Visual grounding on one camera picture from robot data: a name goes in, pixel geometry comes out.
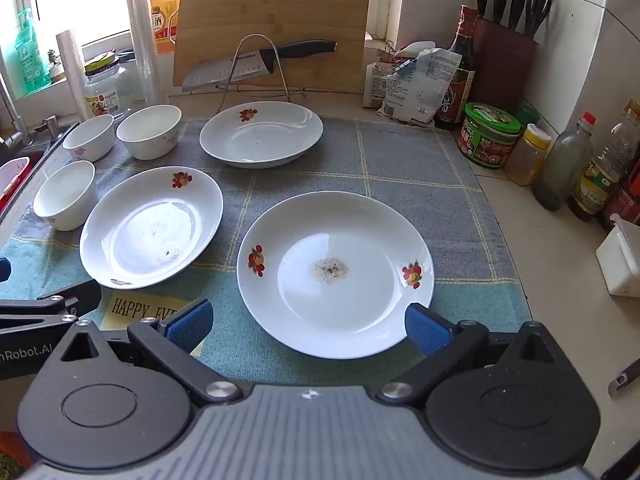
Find white plate with fruit print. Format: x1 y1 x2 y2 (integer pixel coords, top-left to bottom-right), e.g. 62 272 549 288
199 101 324 169
236 191 435 359

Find dark red knife block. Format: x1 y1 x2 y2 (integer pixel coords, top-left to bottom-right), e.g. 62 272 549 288
470 16 538 111

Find grey checked dish mat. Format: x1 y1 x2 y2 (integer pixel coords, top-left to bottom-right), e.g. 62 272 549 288
0 117 533 376

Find green lid sauce jar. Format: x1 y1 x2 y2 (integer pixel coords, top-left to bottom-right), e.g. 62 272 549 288
457 102 522 168

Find black scissors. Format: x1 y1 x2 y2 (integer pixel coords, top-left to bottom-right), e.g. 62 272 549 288
525 0 553 38

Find large plastic wrap roll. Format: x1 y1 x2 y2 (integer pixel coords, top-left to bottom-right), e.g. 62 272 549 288
125 0 168 106

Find small white bowl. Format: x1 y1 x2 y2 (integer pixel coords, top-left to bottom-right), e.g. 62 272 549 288
79 166 224 291

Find black handled kitchen knife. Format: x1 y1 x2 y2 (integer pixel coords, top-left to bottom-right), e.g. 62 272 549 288
181 39 338 93

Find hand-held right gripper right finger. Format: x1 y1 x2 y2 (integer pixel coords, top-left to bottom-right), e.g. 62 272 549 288
377 302 556 406

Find white paper roll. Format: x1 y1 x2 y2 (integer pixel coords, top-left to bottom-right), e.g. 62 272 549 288
56 30 93 118

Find yellow label oil bottle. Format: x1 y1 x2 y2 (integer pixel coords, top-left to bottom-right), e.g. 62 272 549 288
566 100 640 222

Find red sauce bottle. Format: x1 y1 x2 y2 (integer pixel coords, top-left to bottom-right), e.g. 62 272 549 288
600 160 640 233

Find dark soy sauce bottle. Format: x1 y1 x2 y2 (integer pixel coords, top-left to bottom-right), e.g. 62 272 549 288
434 5 478 129

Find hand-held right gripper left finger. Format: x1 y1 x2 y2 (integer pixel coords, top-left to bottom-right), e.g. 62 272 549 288
60 298 246 406

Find dark tool handle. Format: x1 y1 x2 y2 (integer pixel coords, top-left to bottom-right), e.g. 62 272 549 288
607 357 640 400

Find white plastic colander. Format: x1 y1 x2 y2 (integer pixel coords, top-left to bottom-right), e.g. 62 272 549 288
0 156 32 200

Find white plastic container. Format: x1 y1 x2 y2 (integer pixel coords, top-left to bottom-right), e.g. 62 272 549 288
595 213 640 298

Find white red printed bag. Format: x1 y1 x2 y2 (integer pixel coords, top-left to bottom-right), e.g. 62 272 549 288
362 40 436 109

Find yellow lid spice jar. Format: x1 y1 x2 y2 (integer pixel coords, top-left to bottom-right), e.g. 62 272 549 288
504 123 552 187

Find green dish soap bottle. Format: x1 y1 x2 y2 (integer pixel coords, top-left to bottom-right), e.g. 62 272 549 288
12 8 51 93

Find clear glass jar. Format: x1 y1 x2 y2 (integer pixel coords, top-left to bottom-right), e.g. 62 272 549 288
82 52 136 121

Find metal faucet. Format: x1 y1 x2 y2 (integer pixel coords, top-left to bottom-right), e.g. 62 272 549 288
0 77 26 153

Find bamboo cutting board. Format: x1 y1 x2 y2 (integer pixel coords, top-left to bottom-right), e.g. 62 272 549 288
172 0 373 95

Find clear bottle with red cap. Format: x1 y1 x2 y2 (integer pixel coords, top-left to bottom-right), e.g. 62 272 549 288
532 111 597 212

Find white ceramic bowl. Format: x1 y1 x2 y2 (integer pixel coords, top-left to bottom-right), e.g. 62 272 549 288
33 160 97 232
62 114 116 162
116 104 183 161

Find orange cooking oil jug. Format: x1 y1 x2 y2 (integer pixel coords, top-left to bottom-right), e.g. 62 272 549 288
145 0 183 56

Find metal wire rack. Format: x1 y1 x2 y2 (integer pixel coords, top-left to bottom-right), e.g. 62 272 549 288
216 34 306 115

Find white printed plastic bag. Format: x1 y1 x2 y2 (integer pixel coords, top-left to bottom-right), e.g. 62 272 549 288
382 47 463 123

